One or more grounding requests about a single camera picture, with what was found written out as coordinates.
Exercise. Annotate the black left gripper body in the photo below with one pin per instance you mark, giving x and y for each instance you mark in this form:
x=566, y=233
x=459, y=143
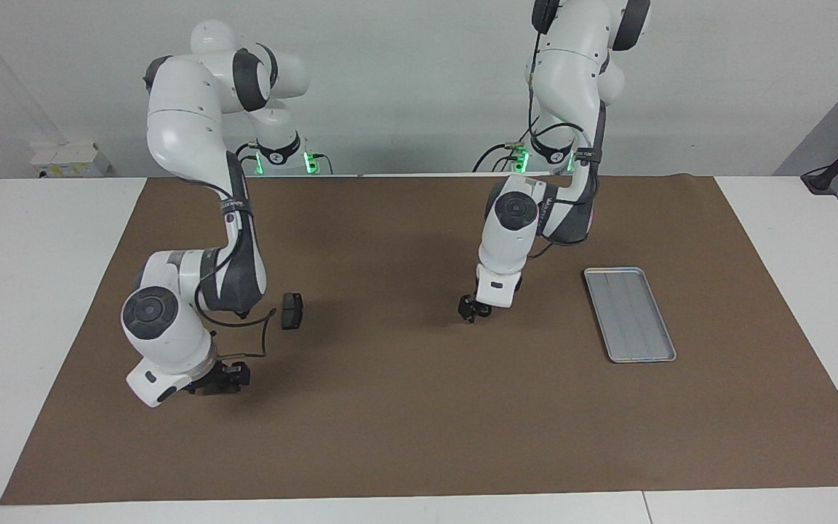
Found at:
x=483, y=301

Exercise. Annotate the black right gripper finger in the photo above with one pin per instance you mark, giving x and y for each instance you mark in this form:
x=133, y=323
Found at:
x=237, y=384
x=238, y=370

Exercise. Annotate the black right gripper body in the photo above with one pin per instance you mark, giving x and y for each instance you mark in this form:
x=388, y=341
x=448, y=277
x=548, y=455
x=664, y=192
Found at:
x=204, y=380

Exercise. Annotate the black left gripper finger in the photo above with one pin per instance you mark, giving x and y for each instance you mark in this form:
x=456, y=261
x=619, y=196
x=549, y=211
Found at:
x=466, y=309
x=483, y=315

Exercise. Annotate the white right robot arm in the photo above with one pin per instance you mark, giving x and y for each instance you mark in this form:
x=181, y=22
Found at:
x=179, y=109

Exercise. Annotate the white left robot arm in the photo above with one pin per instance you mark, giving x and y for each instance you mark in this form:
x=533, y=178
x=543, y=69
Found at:
x=572, y=73

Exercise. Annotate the silver metal tray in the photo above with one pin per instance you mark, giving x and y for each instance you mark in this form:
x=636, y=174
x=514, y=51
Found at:
x=633, y=320

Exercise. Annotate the rectangular dark grey brake pad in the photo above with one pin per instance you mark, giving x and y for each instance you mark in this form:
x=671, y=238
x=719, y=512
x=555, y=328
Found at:
x=292, y=311

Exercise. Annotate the brown table mat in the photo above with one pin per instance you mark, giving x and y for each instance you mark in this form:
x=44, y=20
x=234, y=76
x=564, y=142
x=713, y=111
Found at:
x=419, y=407

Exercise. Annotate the white box with yellow labels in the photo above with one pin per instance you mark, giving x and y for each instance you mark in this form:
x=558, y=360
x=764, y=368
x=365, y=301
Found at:
x=62, y=156

